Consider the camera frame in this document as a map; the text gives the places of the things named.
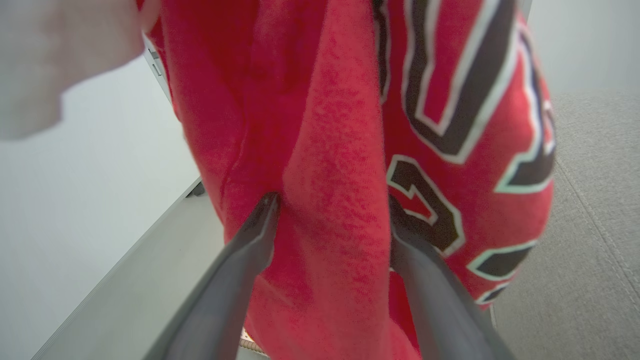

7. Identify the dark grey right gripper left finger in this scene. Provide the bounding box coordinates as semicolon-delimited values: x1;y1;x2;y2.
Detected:
144;192;280;360

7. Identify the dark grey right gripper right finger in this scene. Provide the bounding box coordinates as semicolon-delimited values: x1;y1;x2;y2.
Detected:
389;194;517;360

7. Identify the red sweatshirt with black lettering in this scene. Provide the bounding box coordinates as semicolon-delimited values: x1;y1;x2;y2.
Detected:
136;0;557;360

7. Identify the woven laundry basket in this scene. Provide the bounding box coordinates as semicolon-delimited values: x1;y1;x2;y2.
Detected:
239;328;266;357

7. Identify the grey fabric sofa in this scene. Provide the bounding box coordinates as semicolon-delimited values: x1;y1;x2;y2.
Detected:
492;89;640;360

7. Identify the white cloth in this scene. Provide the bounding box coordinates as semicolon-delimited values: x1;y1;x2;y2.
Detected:
0;0;162;142

